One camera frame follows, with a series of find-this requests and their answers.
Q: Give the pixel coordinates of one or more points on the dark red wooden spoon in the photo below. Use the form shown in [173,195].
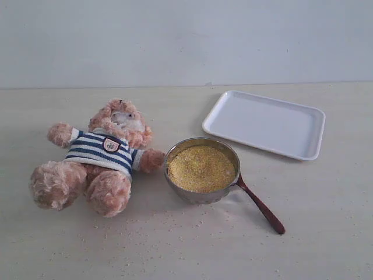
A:
[267,213]

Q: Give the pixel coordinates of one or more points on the white rectangular plastic tray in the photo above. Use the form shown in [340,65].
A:
[284,128]

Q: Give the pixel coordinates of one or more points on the steel bowl of yellow grain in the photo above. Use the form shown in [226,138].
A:
[201,170]

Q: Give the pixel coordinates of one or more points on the pink teddy bear striped sweater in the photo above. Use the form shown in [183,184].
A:
[99,162]

